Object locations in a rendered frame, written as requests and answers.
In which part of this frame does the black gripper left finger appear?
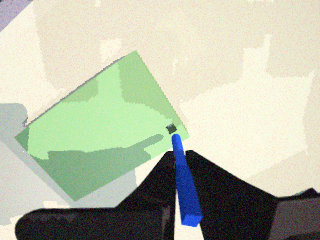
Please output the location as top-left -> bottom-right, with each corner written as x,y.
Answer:
14,151 -> 177,240

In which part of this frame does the light green tray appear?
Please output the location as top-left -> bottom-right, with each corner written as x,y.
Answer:
14,50 -> 190,202

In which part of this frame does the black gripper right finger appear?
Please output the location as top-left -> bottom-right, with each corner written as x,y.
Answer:
185,150 -> 320,240

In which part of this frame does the blue long bar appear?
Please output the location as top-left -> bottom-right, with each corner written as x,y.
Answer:
171,134 -> 203,227

